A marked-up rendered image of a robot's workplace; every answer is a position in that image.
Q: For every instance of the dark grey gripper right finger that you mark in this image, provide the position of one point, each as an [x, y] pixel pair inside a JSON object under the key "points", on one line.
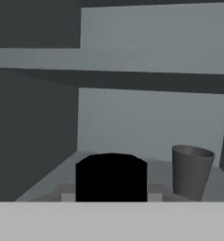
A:
{"points": [[155, 194]]}

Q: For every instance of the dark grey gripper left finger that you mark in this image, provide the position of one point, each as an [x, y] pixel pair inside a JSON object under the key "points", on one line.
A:
{"points": [[67, 194]]}

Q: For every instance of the black liquor bottle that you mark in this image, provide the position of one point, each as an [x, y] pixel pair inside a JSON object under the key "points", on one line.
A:
{"points": [[111, 179]]}

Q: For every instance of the grey glass cup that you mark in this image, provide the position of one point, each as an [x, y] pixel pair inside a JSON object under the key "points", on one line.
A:
{"points": [[191, 172]]}

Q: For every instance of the grey cabinet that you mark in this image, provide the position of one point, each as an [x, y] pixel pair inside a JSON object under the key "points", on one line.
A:
{"points": [[35, 131]]}

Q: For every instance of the grey cabinet shelf board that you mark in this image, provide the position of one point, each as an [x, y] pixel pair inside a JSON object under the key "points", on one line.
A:
{"points": [[123, 67]]}

